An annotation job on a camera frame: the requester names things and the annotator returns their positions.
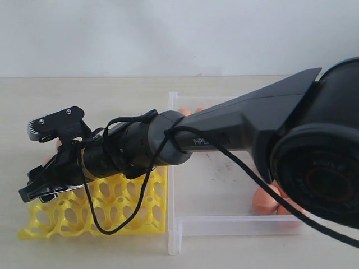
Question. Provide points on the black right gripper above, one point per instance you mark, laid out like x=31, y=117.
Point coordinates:
x=86, y=156

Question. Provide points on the yellow plastic egg tray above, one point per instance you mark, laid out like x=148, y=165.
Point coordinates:
x=114, y=199

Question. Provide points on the clear plastic storage box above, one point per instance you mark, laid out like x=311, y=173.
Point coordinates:
x=209, y=195

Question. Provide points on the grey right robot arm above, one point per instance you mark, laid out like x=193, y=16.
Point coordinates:
x=301, y=132

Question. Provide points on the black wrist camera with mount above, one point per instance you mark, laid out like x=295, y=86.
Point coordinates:
x=66, y=125

